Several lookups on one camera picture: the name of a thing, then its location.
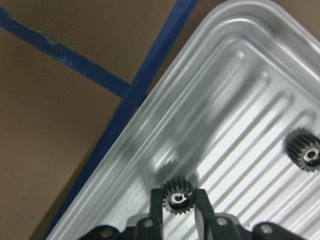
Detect black bearing gear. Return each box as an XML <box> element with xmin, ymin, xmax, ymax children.
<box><xmin>162</xmin><ymin>176</ymin><xmax>195</xmax><ymax>215</ymax></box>
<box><xmin>285</xmin><ymin>128</ymin><xmax>320</xmax><ymax>172</ymax></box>

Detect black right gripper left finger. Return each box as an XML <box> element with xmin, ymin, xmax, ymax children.
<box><xmin>150</xmin><ymin>188</ymin><xmax>163</xmax><ymax>240</ymax></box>

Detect ribbed metal tray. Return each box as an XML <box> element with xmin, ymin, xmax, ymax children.
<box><xmin>48</xmin><ymin>0</ymin><xmax>320</xmax><ymax>240</ymax></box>

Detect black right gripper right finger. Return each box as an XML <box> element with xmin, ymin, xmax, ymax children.
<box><xmin>194</xmin><ymin>188</ymin><xmax>215</xmax><ymax>240</ymax></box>

